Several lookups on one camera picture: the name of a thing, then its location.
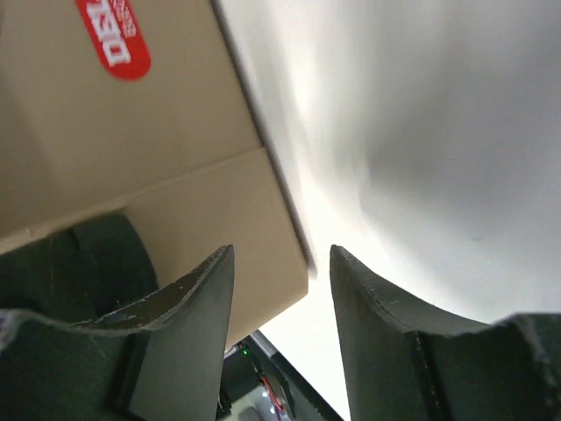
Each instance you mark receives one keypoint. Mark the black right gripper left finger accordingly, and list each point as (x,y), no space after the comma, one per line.
(159,358)

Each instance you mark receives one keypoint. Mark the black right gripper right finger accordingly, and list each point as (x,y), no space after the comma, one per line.
(406,359)

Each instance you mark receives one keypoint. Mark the tan plastic toolbox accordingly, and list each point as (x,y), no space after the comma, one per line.
(136,106)

